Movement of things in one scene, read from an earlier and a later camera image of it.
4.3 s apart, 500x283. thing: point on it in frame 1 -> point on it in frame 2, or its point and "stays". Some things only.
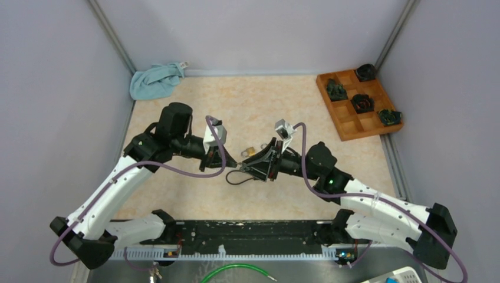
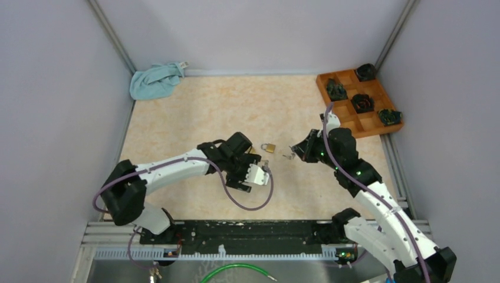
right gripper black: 259,166 -> 304,150
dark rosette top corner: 365,72 stays
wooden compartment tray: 354,105 stays
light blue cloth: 156,82 stays
